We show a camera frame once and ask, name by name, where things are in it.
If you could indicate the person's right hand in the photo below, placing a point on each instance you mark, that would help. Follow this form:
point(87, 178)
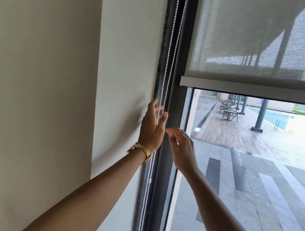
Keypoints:
point(185, 153)

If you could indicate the window glass pane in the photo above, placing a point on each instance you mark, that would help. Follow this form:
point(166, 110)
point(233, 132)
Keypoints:
point(260, 178)

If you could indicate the gold wrist watch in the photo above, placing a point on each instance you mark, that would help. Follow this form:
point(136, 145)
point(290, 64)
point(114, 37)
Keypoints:
point(142, 149)

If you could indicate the thick grey outdoor pillar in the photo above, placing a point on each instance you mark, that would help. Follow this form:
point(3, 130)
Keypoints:
point(260, 115)

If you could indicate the person's left forearm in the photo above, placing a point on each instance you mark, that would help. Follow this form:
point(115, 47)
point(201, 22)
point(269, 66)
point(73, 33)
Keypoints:
point(95, 194)

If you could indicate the person's left thumb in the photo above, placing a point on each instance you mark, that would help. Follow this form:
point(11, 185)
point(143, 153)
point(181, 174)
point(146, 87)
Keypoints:
point(163, 120)

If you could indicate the small sticker on glass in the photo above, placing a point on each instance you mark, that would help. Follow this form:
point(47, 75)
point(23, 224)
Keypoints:
point(195, 95)

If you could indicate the grey roller blind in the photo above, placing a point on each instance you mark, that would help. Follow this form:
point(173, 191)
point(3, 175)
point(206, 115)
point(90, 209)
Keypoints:
point(252, 43)

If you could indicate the metal pool ladder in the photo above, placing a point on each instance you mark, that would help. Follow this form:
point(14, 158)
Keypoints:
point(281, 125)

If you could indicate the outdoor swimming pool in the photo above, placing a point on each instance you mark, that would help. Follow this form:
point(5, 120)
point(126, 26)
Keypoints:
point(297, 122)

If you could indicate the person's right fingers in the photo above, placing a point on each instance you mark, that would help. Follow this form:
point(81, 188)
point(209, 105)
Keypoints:
point(175, 131)

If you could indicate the person's left hand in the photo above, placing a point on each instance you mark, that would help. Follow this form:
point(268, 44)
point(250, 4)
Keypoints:
point(150, 130)

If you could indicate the group of outdoor tables and chairs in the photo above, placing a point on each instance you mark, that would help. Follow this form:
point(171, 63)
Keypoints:
point(229, 111)

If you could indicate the person's right forearm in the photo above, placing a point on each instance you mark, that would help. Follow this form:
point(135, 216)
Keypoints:
point(224, 224)

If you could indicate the dark grey window frame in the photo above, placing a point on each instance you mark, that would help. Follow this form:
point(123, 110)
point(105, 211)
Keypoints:
point(185, 39)

